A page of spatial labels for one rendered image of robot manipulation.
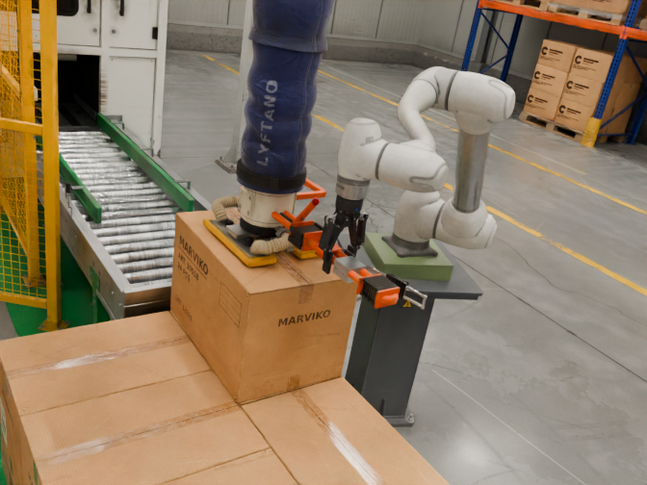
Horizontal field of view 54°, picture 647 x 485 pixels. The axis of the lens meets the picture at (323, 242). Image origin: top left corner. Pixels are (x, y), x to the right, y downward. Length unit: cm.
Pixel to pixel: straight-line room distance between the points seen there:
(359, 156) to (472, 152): 67
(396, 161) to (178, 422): 100
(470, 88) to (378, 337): 113
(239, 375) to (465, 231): 102
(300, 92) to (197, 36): 981
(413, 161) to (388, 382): 145
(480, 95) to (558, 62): 817
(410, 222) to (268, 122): 84
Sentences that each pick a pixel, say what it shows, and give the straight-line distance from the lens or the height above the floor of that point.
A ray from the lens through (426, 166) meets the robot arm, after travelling 161.
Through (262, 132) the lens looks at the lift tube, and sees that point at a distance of 195.
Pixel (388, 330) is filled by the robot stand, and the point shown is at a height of 48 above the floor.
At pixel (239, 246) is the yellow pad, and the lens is 205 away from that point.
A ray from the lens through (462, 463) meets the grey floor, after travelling 293.
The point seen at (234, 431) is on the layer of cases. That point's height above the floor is 54.
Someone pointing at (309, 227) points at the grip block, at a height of 110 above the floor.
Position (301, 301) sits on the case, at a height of 88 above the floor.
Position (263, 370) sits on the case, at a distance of 205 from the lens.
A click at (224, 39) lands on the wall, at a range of 1190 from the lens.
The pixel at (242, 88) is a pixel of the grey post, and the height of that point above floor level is 71.
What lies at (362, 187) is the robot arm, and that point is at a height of 131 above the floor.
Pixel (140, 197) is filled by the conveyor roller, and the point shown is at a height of 55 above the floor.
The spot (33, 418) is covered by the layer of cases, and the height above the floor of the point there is 54.
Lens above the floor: 186
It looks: 24 degrees down
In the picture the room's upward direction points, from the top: 10 degrees clockwise
